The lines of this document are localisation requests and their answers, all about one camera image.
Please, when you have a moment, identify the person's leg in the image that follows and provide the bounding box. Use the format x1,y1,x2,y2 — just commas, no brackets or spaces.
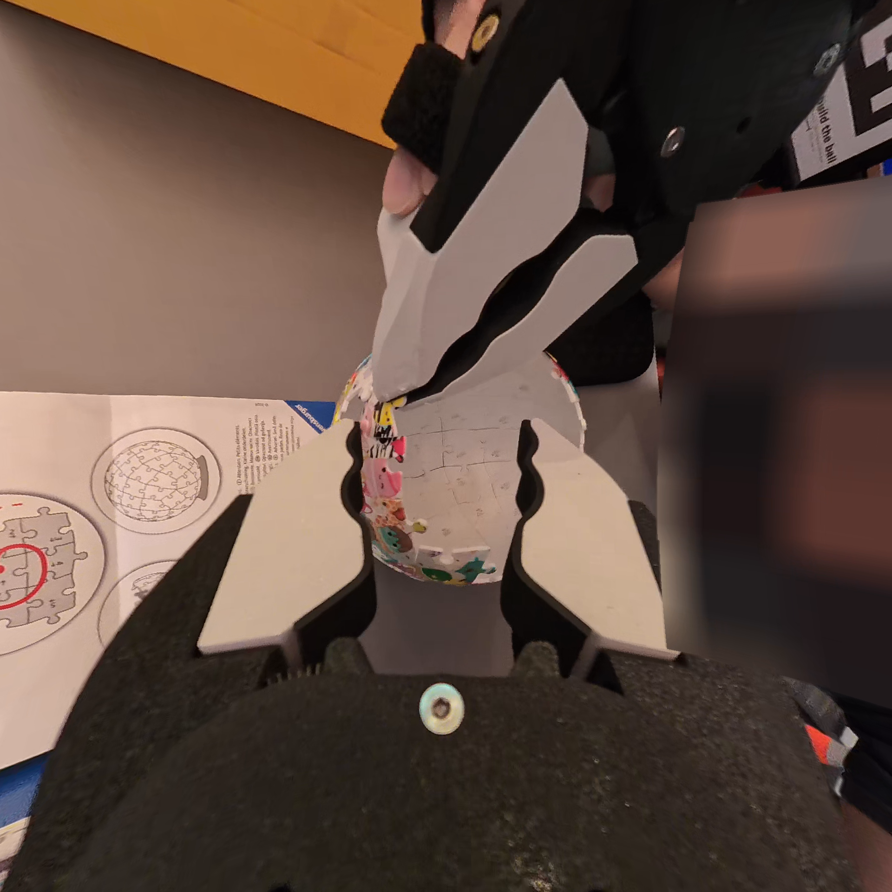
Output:
835,697,892,892

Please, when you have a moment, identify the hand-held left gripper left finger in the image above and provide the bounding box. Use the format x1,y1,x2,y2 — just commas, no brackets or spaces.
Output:
196,422,379,660

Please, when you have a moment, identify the white instruction sheet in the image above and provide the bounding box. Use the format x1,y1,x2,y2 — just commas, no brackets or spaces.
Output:
0,392,335,771

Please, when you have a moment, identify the yellow plastic bin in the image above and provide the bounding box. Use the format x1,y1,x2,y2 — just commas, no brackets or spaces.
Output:
10,0,422,149

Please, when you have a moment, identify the black wrist rest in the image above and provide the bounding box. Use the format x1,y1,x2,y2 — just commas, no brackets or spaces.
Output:
547,293,656,388

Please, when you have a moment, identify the person's right hand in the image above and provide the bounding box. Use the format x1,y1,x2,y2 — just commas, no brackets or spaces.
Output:
382,0,483,217

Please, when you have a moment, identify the person's shoe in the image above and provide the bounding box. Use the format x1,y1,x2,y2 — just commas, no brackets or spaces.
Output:
788,680,861,796

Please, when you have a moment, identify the black white marker sign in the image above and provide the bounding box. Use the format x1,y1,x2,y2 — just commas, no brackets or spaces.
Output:
791,14,892,186

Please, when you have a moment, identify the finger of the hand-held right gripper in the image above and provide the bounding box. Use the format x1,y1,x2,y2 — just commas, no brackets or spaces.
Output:
371,77,591,402
416,232,640,406

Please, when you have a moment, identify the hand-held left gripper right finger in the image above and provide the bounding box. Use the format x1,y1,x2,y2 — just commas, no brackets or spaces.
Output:
501,419,680,663

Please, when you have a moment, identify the person's right forearm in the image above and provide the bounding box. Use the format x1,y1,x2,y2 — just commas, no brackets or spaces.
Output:
644,258,687,308

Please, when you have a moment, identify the colourful puzzle ball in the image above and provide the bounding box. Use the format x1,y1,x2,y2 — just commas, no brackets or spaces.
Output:
333,352,587,587

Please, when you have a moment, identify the printed puzzle box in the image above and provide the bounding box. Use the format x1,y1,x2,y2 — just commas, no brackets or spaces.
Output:
0,756,50,872

